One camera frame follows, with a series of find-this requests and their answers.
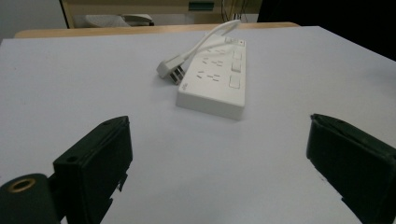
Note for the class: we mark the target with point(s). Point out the beige wooden cabinet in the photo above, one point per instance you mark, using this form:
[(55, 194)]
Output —
[(155, 11)]

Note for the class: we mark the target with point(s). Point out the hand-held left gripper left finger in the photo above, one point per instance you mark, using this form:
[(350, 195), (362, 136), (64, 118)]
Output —
[(93, 168)]

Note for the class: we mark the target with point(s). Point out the green label panel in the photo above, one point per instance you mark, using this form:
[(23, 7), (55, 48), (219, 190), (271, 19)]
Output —
[(201, 6)]

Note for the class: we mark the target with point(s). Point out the white power strip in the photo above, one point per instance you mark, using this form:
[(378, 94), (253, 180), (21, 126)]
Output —
[(214, 77)]

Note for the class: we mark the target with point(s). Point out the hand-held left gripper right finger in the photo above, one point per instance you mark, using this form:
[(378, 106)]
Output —
[(358, 161)]

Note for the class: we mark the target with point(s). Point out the white power plug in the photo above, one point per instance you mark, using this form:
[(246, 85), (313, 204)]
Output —
[(170, 69)]

